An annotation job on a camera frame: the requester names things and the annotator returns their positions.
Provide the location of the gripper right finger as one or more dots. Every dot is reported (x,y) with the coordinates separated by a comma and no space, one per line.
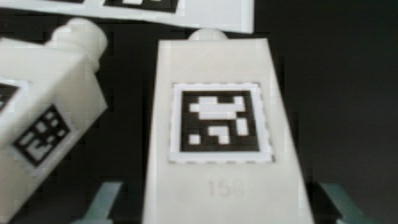
(337,210)

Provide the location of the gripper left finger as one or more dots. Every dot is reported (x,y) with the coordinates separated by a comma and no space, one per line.
(101,204)

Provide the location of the white stool leg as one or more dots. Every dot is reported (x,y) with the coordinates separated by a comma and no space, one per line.
(51,103)
(224,177)

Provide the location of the white marker base plate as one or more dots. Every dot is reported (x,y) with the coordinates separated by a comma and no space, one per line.
(220,14)

